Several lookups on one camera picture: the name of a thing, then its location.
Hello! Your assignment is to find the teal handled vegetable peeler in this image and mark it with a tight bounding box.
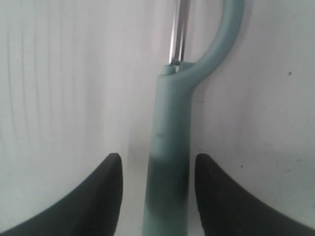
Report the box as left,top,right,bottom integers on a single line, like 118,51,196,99
142,0,245,236

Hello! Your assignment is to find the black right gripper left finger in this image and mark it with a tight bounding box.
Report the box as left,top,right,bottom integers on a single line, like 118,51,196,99
1,153,123,236

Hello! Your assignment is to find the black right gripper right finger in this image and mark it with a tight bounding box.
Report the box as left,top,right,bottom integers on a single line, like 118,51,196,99
194,153,315,236

